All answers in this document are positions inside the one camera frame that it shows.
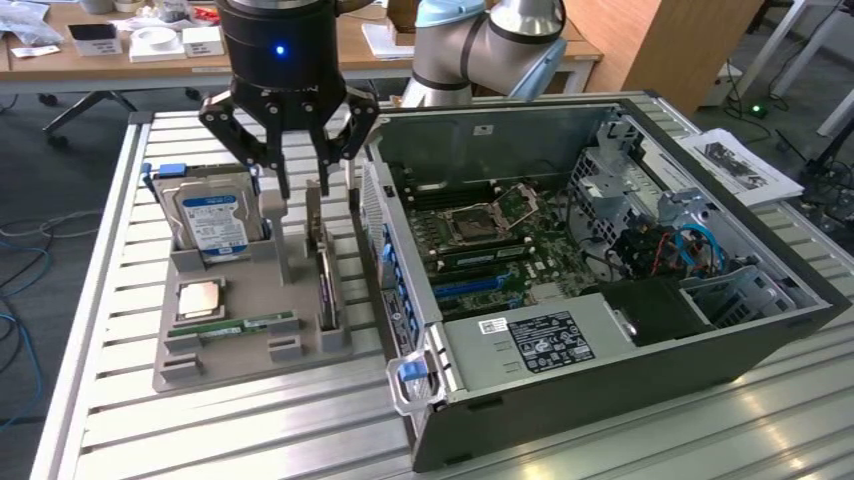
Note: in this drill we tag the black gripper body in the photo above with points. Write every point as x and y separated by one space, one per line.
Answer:
281 75

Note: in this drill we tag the green graphics card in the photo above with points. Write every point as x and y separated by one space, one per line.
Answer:
327 290

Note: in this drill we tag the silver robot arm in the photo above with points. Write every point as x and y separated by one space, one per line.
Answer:
454 50

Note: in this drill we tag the blue disk caddy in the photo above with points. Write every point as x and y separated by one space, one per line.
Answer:
173 168

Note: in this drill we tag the plain white box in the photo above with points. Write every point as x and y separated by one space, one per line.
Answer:
201 45

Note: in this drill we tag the red small item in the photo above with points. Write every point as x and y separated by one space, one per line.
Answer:
206 16

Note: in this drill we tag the white papers on desk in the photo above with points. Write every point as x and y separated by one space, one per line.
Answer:
383 42

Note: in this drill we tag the white tape roll box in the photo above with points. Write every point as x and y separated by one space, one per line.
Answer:
157 50

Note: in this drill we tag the hard disk with blue label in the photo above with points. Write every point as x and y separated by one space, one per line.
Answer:
214 220

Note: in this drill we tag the brown cardboard box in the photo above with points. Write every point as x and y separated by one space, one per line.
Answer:
401 15

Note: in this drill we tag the black office chair base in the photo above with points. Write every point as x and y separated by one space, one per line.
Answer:
87 102

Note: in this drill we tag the CPU socket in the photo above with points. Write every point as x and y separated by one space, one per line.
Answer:
474 222

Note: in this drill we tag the white box with black top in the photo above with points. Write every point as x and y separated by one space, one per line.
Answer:
97 45

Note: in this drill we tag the wooden desk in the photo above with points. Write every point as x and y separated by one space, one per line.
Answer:
67 65

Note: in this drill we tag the metal socket cover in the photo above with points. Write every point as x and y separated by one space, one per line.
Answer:
521 205

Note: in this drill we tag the grey cup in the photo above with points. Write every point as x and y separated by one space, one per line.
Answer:
98 6

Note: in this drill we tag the white label card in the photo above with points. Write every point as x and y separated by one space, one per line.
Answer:
34 51

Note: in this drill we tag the silver CPU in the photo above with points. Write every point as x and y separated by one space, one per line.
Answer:
201 300

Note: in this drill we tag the grey parts rack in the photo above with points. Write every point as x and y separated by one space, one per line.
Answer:
261 300

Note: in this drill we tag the blue expansion slot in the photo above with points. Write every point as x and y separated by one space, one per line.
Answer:
467 287

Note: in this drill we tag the clear plastic bag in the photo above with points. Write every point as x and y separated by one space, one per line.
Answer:
27 25

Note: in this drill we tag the metal disk bay cage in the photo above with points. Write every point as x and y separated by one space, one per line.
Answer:
601 200

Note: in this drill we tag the green RAM stick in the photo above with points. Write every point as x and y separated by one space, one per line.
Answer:
227 325

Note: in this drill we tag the green motherboard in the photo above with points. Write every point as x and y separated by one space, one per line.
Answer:
554 270

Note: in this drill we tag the blue case latch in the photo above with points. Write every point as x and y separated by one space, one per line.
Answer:
409 372

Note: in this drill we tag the wooden cabinet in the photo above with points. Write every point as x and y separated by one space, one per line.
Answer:
668 50

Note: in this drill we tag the grey power supply unit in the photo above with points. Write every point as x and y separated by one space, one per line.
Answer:
481 360

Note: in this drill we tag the black fan shroud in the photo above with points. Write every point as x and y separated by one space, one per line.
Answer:
654 305

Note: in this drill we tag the stack of printed papers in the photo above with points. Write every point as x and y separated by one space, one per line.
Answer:
741 165

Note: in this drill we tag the black open PC case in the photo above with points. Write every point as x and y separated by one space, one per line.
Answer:
601 400

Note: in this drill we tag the black tripod stand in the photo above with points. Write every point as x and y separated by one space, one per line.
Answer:
828 165

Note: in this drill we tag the white wall device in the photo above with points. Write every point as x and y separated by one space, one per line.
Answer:
724 90

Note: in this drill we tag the black power switch box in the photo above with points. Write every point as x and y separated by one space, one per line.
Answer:
757 110

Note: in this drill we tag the white table frame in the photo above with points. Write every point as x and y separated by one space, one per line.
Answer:
773 45

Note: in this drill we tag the metal disk bay bracket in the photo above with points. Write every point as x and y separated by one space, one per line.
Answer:
734 295

